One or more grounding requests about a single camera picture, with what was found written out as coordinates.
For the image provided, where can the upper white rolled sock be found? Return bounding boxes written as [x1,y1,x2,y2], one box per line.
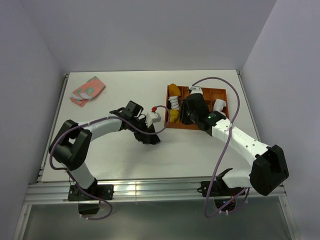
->
[213,99,227,112]

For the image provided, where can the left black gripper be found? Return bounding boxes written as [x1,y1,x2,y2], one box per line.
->
[129,117,153,143]

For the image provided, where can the orange divided tray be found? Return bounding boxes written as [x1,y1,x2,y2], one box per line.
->
[166,84,229,130]

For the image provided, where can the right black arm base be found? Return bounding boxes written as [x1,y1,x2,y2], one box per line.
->
[197,168,244,212]

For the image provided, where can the aluminium front rail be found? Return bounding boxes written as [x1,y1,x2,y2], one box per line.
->
[23,174,287,205]

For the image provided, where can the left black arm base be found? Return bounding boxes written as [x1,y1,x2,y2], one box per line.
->
[67,183,115,217]

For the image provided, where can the pink green patterned socks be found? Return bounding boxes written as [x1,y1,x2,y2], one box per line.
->
[69,76,106,107]

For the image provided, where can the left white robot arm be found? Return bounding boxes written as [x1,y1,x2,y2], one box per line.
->
[49,101,161,200]

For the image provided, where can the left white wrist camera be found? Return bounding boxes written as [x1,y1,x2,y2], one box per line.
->
[145,106,161,128]

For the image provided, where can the yellow rolled sock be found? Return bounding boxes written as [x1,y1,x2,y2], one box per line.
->
[169,109,180,123]

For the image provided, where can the mustard yellow striped sock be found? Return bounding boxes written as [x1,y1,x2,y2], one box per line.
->
[168,83,181,97]

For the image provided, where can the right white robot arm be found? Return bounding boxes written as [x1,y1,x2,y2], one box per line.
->
[181,93,289,196]

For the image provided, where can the black white striped rolled sock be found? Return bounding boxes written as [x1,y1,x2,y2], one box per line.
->
[168,96,180,111]

